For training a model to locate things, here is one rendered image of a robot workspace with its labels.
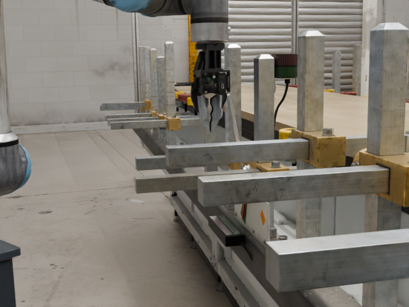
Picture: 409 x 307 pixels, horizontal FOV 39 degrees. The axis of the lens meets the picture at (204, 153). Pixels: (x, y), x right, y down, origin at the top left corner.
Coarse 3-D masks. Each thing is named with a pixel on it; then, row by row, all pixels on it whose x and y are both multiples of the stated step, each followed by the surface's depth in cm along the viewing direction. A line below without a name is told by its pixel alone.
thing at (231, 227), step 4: (220, 216) 144; (224, 216) 144; (224, 220) 140; (228, 220) 140; (228, 224) 137; (232, 224) 137; (232, 228) 133; (236, 228) 133; (232, 232) 131; (236, 232) 131
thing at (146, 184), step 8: (136, 176) 117; (144, 176) 117; (152, 176) 117; (160, 176) 117; (168, 176) 117; (176, 176) 116; (184, 176) 117; (192, 176) 117; (200, 176) 117; (136, 184) 115; (144, 184) 115; (152, 184) 115; (160, 184) 116; (168, 184) 116; (176, 184) 116; (184, 184) 117; (192, 184) 117; (136, 192) 115; (144, 192) 115
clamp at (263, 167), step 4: (248, 164) 130; (252, 164) 126; (256, 164) 123; (260, 164) 122; (264, 164) 122; (268, 164) 122; (280, 164) 121; (252, 168) 126; (256, 168) 123; (260, 168) 120; (264, 168) 118; (268, 168) 118; (272, 168) 118; (280, 168) 117; (284, 168) 118; (288, 168) 118
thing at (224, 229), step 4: (212, 216) 144; (216, 216) 144; (212, 220) 141; (216, 220) 141; (216, 224) 137; (220, 224) 137; (220, 228) 134; (224, 228) 134; (224, 232) 131; (228, 232) 131
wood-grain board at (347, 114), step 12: (252, 84) 389; (252, 96) 277; (276, 96) 274; (288, 96) 273; (324, 96) 268; (336, 96) 267; (348, 96) 266; (360, 96) 264; (252, 108) 215; (288, 108) 212; (324, 108) 210; (336, 108) 209; (348, 108) 208; (360, 108) 207; (408, 108) 204; (252, 120) 197; (276, 120) 176; (288, 120) 176; (324, 120) 174; (336, 120) 173; (348, 120) 173; (360, 120) 172; (408, 120) 170; (336, 132) 147; (348, 132) 146; (360, 132) 146
